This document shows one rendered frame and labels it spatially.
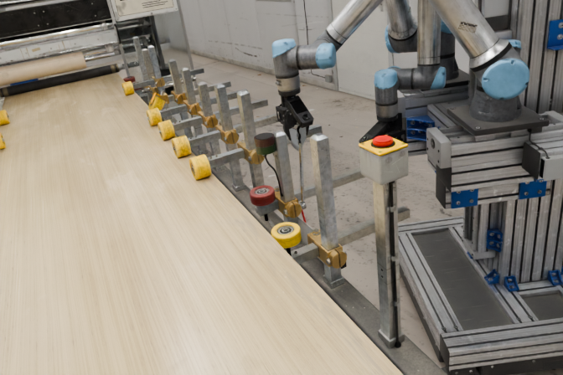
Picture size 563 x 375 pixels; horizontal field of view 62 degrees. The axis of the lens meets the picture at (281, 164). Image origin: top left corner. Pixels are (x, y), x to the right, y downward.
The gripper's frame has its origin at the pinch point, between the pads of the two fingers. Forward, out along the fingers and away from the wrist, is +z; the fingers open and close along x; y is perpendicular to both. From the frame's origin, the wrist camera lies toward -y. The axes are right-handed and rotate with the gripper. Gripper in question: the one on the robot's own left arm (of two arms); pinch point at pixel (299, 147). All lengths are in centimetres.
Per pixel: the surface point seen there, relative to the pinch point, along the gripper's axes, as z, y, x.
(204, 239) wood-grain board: 8.5, -20.2, 41.7
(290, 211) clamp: 13.6, -13.7, 12.3
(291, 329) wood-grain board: 9, -63, 36
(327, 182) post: -4.6, -36.0, 9.8
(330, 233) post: 10.8, -35.9, 10.7
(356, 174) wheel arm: 13.6, -6.1, -17.5
